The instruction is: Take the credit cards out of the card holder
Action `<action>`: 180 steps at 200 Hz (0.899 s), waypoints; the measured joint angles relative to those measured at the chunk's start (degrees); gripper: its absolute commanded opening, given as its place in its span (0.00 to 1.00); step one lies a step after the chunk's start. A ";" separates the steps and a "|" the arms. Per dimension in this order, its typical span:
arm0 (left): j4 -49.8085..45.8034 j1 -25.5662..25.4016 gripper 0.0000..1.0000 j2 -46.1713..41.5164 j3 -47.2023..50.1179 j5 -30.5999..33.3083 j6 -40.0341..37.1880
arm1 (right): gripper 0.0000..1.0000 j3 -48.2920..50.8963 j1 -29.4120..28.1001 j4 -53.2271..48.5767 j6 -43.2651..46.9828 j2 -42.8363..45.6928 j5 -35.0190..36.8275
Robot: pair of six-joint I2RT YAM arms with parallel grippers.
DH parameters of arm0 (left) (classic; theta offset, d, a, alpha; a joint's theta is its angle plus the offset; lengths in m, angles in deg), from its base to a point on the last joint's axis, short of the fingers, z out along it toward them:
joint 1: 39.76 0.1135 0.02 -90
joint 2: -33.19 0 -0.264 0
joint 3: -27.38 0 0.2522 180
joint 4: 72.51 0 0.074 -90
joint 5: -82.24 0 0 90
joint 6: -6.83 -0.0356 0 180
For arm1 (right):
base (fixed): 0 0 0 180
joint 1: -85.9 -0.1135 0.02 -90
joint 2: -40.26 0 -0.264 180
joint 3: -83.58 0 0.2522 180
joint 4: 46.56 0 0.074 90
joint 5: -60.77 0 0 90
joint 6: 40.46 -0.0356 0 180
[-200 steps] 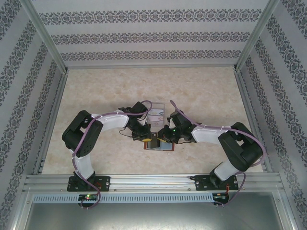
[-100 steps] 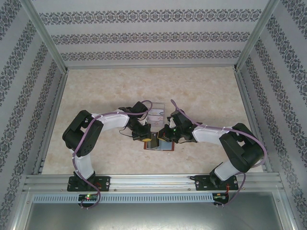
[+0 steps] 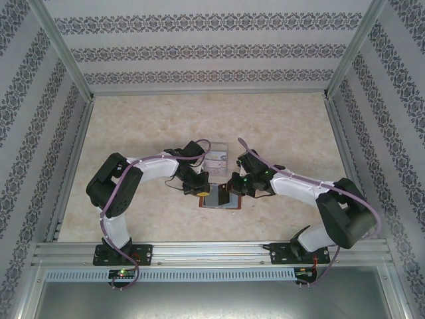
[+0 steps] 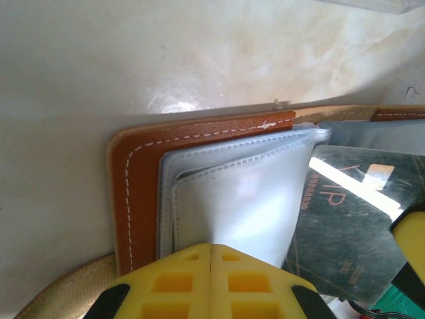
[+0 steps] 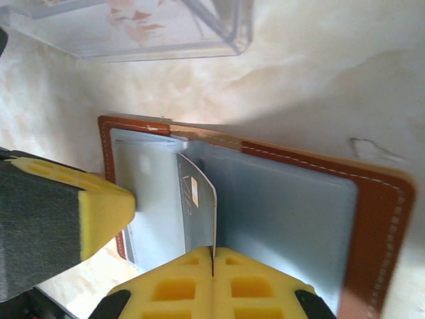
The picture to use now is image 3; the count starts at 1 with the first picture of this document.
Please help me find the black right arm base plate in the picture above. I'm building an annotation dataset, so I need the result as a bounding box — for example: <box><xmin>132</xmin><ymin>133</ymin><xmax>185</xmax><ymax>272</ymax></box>
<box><xmin>270</xmin><ymin>242</ymin><xmax>333</xmax><ymax>266</ymax></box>

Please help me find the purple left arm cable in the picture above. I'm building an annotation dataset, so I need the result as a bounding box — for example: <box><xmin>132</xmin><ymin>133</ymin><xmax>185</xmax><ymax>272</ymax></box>
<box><xmin>99</xmin><ymin>138</ymin><xmax>213</xmax><ymax>288</ymax></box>

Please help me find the brown leather card holder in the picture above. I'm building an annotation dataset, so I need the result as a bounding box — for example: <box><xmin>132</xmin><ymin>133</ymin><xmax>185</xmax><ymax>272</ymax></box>
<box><xmin>197</xmin><ymin>181</ymin><xmax>242</xmax><ymax>210</ymax></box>

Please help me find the grey metal front panel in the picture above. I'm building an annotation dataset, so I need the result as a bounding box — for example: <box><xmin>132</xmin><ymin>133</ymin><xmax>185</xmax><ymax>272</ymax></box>
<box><xmin>13</xmin><ymin>265</ymin><xmax>411</xmax><ymax>319</ymax></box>

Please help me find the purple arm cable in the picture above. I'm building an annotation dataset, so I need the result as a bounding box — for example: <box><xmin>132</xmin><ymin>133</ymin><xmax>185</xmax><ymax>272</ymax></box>
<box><xmin>237</xmin><ymin>138</ymin><xmax>382</xmax><ymax>287</ymax></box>
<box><xmin>99</xmin><ymin>138</ymin><xmax>213</xmax><ymax>288</ymax></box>

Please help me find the aluminium mounting rail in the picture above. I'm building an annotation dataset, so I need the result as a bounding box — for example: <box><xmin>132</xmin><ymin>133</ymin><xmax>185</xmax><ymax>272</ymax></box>
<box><xmin>33</xmin><ymin>241</ymin><xmax>389</xmax><ymax>266</ymax></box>

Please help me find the dark credit card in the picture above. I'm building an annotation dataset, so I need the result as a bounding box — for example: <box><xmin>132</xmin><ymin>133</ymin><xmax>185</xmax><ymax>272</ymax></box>
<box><xmin>218</xmin><ymin>184</ymin><xmax>232</xmax><ymax>206</ymax></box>

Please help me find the aluminium frame post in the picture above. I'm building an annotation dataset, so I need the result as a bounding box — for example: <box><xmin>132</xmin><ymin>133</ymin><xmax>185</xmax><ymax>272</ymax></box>
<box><xmin>28</xmin><ymin>0</ymin><xmax>96</xmax><ymax>100</ymax></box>
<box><xmin>323</xmin><ymin>0</ymin><xmax>389</xmax><ymax>99</ymax></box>

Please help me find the small circuit board green light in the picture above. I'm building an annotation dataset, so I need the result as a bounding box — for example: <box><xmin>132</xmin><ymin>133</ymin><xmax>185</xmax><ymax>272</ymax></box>
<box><xmin>108</xmin><ymin>268</ymin><xmax>137</xmax><ymax>279</ymax></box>

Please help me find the aluminium side frame rail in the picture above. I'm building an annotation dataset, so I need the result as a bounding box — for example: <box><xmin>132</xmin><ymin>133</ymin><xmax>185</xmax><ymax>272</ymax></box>
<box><xmin>44</xmin><ymin>98</ymin><xmax>97</xmax><ymax>243</ymax></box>
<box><xmin>324</xmin><ymin>98</ymin><xmax>378</xmax><ymax>239</ymax></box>

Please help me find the clear acrylic tiered card organizer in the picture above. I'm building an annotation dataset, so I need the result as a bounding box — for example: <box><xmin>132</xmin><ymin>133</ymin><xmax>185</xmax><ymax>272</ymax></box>
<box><xmin>203</xmin><ymin>140</ymin><xmax>231</xmax><ymax>177</ymax></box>

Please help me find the aluminium back crossbar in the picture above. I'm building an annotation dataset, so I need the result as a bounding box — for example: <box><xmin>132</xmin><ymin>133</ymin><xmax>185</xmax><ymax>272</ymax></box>
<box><xmin>89</xmin><ymin>88</ymin><xmax>329</xmax><ymax>98</ymax></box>

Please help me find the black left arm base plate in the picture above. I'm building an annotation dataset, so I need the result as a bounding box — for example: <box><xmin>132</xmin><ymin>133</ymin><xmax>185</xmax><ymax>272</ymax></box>
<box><xmin>94</xmin><ymin>244</ymin><xmax>153</xmax><ymax>266</ymax></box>

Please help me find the thin black left camera cable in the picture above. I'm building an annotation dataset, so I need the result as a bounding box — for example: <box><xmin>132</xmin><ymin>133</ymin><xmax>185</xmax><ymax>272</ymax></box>
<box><xmin>165</xmin><ymin>177</ymin><xmax>185</xmax><ymax>194</ymax></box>

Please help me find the grey slotted cable duct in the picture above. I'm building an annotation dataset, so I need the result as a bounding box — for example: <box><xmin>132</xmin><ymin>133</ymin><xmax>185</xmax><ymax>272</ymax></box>
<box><xmin>44</xmin><ymin>267</ymin><xmax>296</xmax><ymax>282</ymax></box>

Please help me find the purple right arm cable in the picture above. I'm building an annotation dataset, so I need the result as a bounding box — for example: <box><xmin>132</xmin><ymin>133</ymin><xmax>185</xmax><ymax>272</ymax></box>
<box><xmin>237</xmin><ymin>138</ymin><xmax>382</xmax><ymax>287</ymax></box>

